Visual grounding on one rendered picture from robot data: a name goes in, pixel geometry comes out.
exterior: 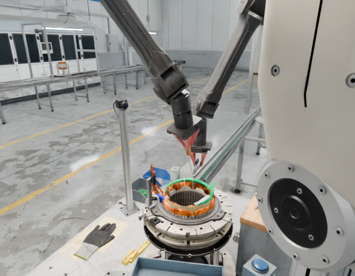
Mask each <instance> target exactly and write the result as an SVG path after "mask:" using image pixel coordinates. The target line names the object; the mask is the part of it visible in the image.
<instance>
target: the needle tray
mask: <svg viewBox="0 0 355 276"><path fill-rule="evenodd" d="M130 276H224V267H223V266H216V265H210V264H201V263H192V262H182V261H173V260H164V259H158V258H149V257H137V259H136V262H135V264H134V268H133V270H132V273H131V275H130Z"/></svg>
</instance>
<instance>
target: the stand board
mask: <svg viewBox="0 0 355 276"><path fill-rule="evenodd" d="M257 204H258V203H257V199H256V197H255V195H254V196H253V197H252V199H251V201H250V202H249V204H248V206H247V207H246V209H245V210H244V212H243V213H242V215H241V217H240V223H242V224H245V225H247V226H250V227H253V228H256V229H259V230H261V231H264V232H267V233H268V231H267V229H266V227H265V225H264V223H263V220H262V218H261V215H260V212H259V209H256V207H257ZM255 209H256V210H255Z"/></svg>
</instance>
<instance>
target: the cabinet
mask: <svg viewBox="0 0 355 276"><path fill-rule="evenodd" d="M255 254H257V255H259V256H260V257H262V258H263V259H265V260H266V261H268V262H269V263H271V264H273V265H274V266H276V267H277V270H276V276H289V274H290V269H291V264H292V260H293V259H292V258H291V257H289V256H288V255H287V254H286V253H285V252H284V251H283V250H282V249H281V248H280V247H279V246H278V245H277V244H276V243H275V241H274V240H273V239H272V237H271V236H270V234H269V233H267V232H264V231H261V230H259V229H256V228H253V227H250V226H247V225H245V224H242V223H241V227H240V233H239V243H238V253H237V263H236V276H242V271H243V266H244V265H245V264H246V263H247V262H248V261H249V260H250V259H251V258H252V257H253V256H254V255H255Z"/></svg>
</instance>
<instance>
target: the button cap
mask: <svg viewBox="0 0 355 276"><path fill-rule="evenodd" d="M253 266H254V268H255V269H256V270H258V271H261V272H263V271H266V270H267V263H266V262H265V261H264V260H262V259H255V260H254V262H253Z"/></svg>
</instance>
